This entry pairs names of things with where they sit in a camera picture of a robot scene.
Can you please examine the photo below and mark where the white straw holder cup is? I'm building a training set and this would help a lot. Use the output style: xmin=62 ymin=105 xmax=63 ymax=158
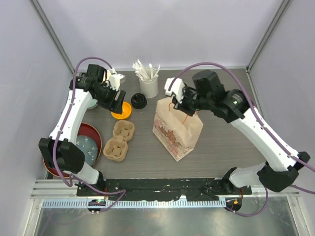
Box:
xmin=138 ymin=68 xmax=158 ymax=98

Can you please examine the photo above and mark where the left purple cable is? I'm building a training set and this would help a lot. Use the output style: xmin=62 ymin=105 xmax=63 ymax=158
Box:
xmin=52 ymin=57 xmax=127 ymax=216

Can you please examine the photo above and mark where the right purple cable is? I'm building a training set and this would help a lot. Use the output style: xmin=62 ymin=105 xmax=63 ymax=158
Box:
xmin=168 ymin=61 xmax=315 ymax=218

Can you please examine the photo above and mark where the cardboard cup carrier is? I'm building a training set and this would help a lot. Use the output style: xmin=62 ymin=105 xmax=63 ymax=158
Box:
xmin=103 ymin=120 xmax=135 ymax=162

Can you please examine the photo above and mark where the brown paper bag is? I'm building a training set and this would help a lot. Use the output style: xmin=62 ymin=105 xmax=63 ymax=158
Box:
xmin=153 ymin=97 xmax=203 ymax=162

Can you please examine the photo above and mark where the stack of black lids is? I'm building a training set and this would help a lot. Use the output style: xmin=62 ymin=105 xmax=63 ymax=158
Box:
xmin=131 ymin=93 xmax=147 ymax=110

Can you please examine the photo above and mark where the purple cable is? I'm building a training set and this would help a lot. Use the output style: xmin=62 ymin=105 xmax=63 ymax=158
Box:
xmin=168 ymin=61 xmax=315 ymax=218
xmin=52 ymin=57 xmax=127 ymax=216

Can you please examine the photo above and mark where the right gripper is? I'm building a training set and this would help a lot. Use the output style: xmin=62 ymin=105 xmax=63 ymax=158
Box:
xmin=172 ymin=86 xmax=213 ymax=117

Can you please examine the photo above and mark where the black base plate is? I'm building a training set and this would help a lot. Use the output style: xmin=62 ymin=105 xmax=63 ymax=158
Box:
xmin=75 ymin=177 xmax=252 ymax=201

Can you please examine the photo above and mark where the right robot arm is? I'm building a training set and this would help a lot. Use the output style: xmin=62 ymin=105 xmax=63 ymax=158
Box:
xmin=164 ymin=70 xmax=310 ymax=194

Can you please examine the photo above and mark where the blue-grey plate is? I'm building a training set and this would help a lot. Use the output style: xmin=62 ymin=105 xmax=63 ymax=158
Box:
xmin=76 ymin=135 xmax=98 ymax=166

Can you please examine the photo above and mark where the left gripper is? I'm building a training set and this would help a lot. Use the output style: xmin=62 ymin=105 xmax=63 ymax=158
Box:
xmin=94 ymin=83 xmax=126 ymax=114

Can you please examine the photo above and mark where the pale green bowl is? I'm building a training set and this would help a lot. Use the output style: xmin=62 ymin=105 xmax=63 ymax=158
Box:
xmin=87 ymin=99 xmax=97 ymax=110

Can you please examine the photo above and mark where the orange bowl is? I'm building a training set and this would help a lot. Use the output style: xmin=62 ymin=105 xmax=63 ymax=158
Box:
xmin=111 ymin=101 xmax=132 ymax=120

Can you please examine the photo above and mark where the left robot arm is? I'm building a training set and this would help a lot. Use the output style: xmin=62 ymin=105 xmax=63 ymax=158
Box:
xmin=38 ymin=64 xmax=126 ymax=196

